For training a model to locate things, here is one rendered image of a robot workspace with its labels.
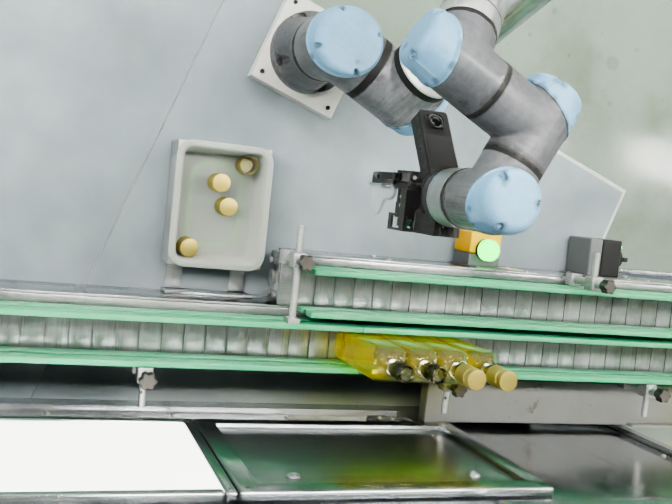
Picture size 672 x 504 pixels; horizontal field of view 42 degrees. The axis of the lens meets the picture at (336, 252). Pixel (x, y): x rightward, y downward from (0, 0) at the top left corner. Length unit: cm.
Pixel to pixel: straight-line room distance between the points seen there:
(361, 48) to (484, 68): 51
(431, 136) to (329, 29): 37
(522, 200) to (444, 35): 20
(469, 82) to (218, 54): 78
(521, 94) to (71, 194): 90
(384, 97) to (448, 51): 54
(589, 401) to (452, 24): 110
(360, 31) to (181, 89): 37
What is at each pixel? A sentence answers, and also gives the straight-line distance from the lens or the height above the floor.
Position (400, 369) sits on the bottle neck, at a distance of 137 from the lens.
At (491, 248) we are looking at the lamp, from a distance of 174.
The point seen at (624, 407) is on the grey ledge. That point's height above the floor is 88.
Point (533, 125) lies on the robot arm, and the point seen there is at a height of 151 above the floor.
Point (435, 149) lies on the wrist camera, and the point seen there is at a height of 134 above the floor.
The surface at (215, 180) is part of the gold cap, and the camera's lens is 158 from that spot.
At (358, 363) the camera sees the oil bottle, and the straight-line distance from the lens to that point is 149.
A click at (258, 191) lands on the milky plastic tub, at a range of 161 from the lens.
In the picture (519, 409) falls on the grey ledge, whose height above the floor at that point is 88.
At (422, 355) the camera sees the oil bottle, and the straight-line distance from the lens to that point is 145.
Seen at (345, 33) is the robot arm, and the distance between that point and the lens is 146.
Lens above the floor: 237
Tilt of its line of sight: 70 degrees down
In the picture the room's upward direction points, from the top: 106 degrees clockwise
